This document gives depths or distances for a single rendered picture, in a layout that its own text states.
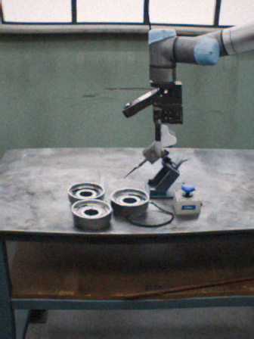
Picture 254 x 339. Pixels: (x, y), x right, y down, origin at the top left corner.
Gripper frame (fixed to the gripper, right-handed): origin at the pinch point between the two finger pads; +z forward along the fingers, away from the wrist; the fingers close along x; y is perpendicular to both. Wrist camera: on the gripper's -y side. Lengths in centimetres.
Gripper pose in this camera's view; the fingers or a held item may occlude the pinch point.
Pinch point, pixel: (156, 150)
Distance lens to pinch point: 135.5
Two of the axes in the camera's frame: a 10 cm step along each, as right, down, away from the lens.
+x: 0.4, -3.6, 9.3
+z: 0.2, 9.3, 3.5
